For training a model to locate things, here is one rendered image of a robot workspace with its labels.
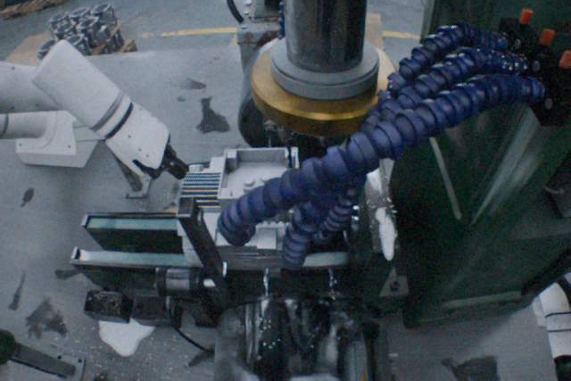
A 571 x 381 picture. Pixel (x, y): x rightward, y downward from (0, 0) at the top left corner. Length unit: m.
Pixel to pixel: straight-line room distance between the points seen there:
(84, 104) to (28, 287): 0.66
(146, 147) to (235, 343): 0.34
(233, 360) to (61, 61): 0.47
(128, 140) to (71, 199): 0.62
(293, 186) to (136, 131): 0.45
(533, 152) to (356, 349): 0.29
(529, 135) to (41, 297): 1.07
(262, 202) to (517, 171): 0.26
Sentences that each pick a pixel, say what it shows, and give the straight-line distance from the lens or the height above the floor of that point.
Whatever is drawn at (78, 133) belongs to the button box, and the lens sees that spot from 0.95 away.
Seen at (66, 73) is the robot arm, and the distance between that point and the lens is 0.58.
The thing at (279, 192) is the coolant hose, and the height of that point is 1.42.
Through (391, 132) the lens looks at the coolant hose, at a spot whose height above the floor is 1.45.
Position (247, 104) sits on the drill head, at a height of 1.10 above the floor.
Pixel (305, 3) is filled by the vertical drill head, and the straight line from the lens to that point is 0.36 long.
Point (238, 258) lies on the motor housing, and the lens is 0.63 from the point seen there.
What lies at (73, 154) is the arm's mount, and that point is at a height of 0.86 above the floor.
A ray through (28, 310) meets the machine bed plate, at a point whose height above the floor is 0.80.
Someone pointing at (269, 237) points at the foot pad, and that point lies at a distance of 0.59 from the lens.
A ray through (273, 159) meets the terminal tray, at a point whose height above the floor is 1.12.
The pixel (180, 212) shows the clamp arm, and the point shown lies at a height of 1.25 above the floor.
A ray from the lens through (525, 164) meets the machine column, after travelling 0.38.
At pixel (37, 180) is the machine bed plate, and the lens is 1.35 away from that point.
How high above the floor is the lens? 1.59
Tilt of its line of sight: 50 degrees down
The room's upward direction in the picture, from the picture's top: 5 degrees counter-clockwise
